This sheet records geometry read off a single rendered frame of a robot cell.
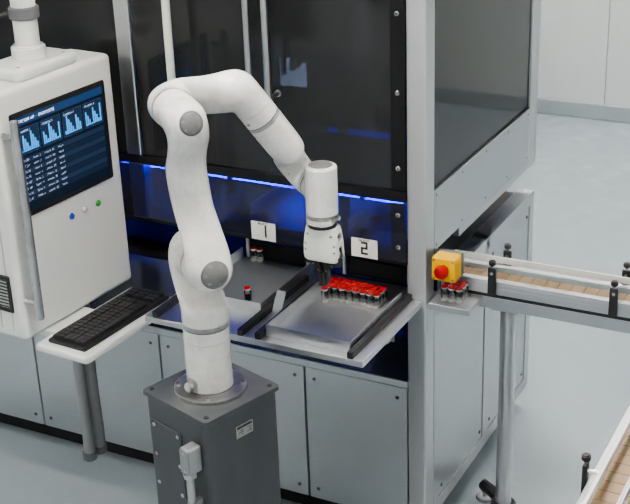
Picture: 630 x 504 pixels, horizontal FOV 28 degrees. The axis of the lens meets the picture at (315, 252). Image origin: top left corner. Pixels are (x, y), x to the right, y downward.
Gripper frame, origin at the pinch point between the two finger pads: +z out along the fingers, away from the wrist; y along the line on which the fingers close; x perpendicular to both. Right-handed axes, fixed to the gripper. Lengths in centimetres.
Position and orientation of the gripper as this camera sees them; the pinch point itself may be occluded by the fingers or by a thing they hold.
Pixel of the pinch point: (324, 277)
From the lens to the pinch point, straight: 329.9
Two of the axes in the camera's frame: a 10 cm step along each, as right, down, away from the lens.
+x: -4.5, 3.7, -8.1
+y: -8.9, -1.5, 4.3
